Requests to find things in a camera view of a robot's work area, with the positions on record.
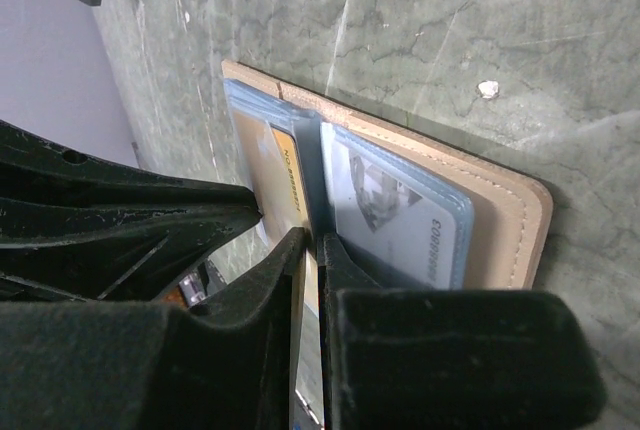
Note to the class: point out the silver VIP card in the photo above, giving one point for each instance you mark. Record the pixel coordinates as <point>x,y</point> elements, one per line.
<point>410,235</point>

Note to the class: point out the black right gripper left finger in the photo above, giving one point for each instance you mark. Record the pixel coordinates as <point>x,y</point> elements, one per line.
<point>227,363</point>

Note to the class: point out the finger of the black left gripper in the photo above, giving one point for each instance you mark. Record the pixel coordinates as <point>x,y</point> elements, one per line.
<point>113,252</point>
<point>38,171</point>

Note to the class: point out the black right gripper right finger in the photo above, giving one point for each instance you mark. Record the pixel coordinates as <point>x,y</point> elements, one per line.
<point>397,358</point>

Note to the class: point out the gold VIP card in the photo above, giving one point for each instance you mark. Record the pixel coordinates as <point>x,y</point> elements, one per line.
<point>273,170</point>

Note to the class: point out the beige leather card holder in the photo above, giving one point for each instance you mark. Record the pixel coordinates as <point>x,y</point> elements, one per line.
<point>512,211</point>

